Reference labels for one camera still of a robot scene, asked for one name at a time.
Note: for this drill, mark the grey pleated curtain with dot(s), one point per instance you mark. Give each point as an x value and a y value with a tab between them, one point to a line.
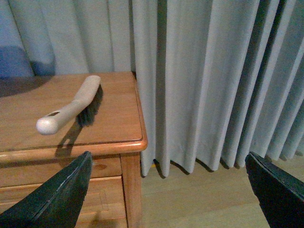
217	78

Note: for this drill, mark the beige hand brush black bristles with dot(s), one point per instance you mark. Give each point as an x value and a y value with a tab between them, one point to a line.
84	107

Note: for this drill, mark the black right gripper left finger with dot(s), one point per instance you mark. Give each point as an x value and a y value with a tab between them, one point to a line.
57	202

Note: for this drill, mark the wooden nightstand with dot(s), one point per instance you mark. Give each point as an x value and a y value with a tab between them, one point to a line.
115	141

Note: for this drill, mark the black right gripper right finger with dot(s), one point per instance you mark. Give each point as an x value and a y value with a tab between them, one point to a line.
280	195

